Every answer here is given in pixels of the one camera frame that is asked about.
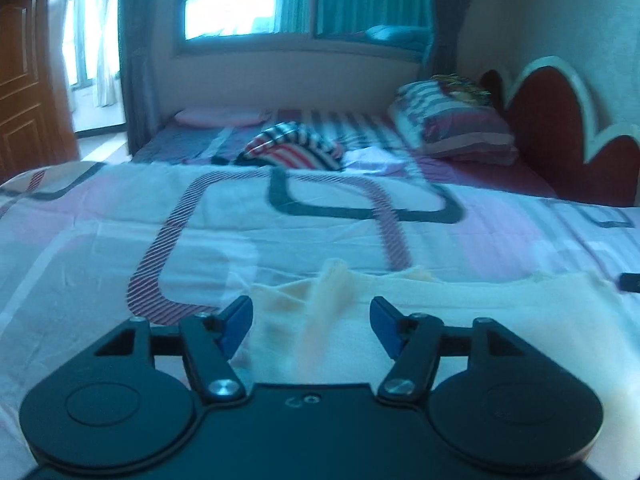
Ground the cream knit sweater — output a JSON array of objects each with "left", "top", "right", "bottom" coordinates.
[{"left": 232, "top": 258, "right": 640, "bottom": 480}]

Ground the patterned pastel quilt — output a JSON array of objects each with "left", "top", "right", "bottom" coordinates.
[{"left": 1, "top": 162, "right": 639, "bottom": 479}]

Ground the red white scalloped headboard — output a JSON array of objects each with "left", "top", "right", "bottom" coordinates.
[{"left": 480, "top": 55, "right": 639, "bottom": 207}]

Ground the striped bed sheet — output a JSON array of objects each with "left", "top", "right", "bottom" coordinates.
[{"left": 132, "top": 110, "right": 555, "bottom": 197}]

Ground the red black striped cloth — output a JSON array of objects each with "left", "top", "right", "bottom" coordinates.
[{"left": 233, "top": 122, "right": 345, "bottom": 171}]

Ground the pink small pillow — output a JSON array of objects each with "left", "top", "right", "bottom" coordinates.
[{"left": 174, "top": 106, "right": 271, "bottom": 129}]

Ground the striped purple pillow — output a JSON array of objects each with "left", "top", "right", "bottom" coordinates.
[{"left": 388, "top": 77, "right": 518, "bottom": 166}]

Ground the dark patterned item on pillow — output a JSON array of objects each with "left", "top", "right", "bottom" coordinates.
[{"left": 432, "top": 74, "right": 492, "bottom": 106}]

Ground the brown wooden door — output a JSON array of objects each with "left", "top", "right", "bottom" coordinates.
[{"left": 1, "top": 0, "right": 79, "bottom": 182}]

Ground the teal cushion on sill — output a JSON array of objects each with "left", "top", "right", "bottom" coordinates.
[{"left": 366, "top": 25, "right": 432, "bottom": 52}]

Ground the window with teal curtain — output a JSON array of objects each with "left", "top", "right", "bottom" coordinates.
[{"left": 178, "top": 0, "right": 432, "bottom": 60}]

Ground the grey curtain left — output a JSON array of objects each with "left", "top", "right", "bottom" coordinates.
[{"left": 117, "top": 0, "right": 160, "bottom": 155}]

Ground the grey curtain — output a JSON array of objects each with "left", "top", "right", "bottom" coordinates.
[
  {"left": 424, "top": 0, "right": 471, "bottom": 75},
  {"left": 117, "top": 0, "right": 160, "bottom": 155}
]

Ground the grey curtain right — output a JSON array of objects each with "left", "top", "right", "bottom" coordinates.
[{"left": 424, "top": 0, "right": 471, "bottom": 75}]

